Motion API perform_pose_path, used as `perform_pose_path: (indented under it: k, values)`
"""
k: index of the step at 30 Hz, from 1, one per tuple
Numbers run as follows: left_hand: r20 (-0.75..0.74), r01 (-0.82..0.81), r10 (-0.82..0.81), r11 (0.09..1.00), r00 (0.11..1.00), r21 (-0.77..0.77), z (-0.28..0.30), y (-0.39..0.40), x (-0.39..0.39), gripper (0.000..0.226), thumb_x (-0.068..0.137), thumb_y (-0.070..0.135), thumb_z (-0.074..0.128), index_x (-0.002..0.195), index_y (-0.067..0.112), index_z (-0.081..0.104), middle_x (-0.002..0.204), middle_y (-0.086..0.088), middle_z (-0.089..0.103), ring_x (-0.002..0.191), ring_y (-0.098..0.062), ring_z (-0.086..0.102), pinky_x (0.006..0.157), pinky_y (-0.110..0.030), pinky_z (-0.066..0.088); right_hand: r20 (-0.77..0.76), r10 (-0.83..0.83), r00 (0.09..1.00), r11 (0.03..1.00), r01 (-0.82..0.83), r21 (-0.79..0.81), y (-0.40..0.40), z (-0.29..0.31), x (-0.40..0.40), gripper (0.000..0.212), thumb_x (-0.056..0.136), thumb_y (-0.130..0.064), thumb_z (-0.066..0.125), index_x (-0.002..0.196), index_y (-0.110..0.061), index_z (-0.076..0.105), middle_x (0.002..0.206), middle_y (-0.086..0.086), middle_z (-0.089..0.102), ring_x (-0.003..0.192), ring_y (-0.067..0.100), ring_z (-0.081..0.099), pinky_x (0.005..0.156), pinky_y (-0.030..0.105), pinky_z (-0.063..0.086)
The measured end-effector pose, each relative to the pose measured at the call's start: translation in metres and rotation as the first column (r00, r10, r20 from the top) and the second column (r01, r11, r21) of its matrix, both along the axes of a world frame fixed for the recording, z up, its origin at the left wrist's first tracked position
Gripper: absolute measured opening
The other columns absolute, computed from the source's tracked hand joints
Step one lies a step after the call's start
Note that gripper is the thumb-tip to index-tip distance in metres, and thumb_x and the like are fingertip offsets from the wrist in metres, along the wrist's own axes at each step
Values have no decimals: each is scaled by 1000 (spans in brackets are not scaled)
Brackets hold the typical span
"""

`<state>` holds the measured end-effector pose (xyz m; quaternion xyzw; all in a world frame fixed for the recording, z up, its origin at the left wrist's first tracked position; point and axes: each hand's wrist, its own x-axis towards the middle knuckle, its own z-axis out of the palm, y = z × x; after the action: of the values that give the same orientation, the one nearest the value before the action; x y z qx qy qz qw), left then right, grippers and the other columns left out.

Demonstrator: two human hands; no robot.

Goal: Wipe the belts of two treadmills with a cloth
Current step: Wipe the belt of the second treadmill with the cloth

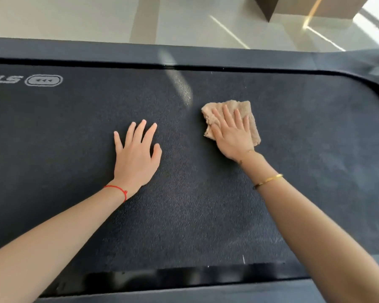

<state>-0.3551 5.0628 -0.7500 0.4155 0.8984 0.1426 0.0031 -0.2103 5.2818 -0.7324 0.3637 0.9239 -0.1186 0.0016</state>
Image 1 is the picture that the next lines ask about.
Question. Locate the person's left hand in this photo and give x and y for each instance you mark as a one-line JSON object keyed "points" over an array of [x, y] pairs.
{"points": [[135, 164]]}

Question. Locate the person's right hand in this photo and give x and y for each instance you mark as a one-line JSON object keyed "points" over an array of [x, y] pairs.
{"points": [[235, 141]]}

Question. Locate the beige cleaning cloth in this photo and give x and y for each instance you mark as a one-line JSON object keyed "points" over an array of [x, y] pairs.
{"points": [[254, 129]]}

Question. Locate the black treadmill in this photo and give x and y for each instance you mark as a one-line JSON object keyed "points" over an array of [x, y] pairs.
{"points": [[82, 123]]}

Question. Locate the person's left forearm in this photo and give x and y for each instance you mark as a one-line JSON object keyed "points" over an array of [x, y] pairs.
{"points": [[47, 246]]}

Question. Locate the person's right forearm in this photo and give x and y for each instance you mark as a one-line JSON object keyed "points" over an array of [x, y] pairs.
{"points": [[322, 230]]}

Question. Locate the gold bangle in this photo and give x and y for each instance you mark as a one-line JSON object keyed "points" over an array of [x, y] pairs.
{"points": [[270, 178]]}

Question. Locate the brown wooden column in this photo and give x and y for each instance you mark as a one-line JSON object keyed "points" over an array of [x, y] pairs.
{"points": [[303, 6]]}

